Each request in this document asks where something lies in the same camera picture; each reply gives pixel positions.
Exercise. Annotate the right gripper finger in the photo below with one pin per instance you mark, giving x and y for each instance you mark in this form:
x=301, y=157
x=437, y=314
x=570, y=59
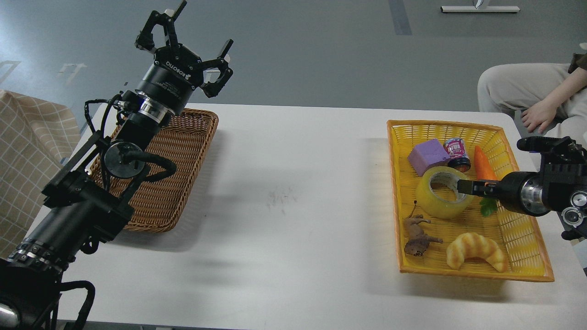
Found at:
x=482, y=188

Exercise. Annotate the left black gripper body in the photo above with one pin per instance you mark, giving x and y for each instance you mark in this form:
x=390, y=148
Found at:
x=172, y=77

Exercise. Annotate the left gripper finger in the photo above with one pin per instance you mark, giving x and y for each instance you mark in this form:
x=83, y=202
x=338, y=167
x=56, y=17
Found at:
x=145, y=40
x=221, y=63

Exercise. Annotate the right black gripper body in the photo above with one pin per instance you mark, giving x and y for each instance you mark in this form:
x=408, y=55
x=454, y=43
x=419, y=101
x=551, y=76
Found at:
x=522, y=192

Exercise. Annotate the yellow tape roll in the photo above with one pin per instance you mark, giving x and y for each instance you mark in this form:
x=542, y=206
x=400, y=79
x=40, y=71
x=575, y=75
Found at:
x=436, y=205

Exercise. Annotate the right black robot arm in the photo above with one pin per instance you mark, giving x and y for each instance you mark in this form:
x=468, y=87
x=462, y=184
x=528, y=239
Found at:
x=560, y=185

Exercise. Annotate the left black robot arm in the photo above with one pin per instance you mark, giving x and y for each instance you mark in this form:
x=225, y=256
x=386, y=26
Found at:
x=142, y=160

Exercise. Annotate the person's hand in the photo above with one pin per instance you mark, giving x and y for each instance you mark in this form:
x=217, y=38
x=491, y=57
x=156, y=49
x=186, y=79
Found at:
x=538, y=117

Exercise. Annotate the orange toy carrot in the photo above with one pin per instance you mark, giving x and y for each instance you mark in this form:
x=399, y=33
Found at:
x=484, y=171

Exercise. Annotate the small pink labelled jar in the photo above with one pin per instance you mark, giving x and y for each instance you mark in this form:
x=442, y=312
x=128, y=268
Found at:
x=458, y=157

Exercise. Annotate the toy croissant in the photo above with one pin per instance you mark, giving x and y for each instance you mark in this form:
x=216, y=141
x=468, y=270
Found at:
x=473, y=245

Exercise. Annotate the yellow plastic basket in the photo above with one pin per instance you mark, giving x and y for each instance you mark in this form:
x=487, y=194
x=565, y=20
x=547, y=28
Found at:
x=517, y=235

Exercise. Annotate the purple foam block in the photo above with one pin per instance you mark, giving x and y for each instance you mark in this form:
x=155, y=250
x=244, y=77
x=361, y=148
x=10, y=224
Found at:
x=426, y=155

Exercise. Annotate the brown toy lion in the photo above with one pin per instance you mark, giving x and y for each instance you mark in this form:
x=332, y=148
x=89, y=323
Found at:
x=418, y=241

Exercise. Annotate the seated person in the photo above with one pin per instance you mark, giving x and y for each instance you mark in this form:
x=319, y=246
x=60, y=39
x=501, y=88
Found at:
x=513, y=88

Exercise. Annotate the beige checkered cloth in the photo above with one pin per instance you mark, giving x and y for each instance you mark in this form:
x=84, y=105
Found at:
x=35, y=137

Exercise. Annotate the white floor stand base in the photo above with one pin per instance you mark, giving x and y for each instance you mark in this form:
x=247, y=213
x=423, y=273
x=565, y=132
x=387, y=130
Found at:
x=480, y=6

